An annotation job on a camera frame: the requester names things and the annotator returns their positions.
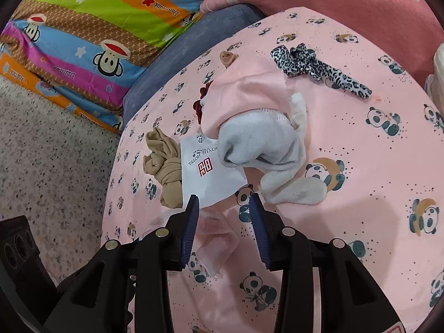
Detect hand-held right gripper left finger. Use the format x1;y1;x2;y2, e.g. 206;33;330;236
38;194;201;333

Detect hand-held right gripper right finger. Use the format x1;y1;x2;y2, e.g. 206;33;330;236
248;193;399;333

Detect white paper bag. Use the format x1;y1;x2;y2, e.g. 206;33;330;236
180;133;248;209

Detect white sock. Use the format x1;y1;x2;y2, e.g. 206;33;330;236
219;92;309;178
260;171;328;205

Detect beige stockings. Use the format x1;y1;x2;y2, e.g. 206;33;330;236
143;127;184;210

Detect pink cloth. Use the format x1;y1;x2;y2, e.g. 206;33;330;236
199;63;295;136

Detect leopard print ribbon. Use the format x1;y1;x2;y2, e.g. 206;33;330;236
271;42;372;102

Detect white lined trash bin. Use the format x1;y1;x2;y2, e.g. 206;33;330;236
425;42;444;98

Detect dark red scrunchie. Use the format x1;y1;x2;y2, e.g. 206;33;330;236
193;81;214;123

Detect pink panda print sheet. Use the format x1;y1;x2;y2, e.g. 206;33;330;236
102;7;444;333

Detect beige scrunchie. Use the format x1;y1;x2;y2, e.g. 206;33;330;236
220;50;238;68

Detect blue-grey cushion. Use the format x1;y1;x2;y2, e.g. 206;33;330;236
123;3;268;122

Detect striped monkey print pillow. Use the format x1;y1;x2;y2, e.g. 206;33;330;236
0;0;243;136

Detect pink fleece blanket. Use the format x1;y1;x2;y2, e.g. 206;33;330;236
199;0;444;87

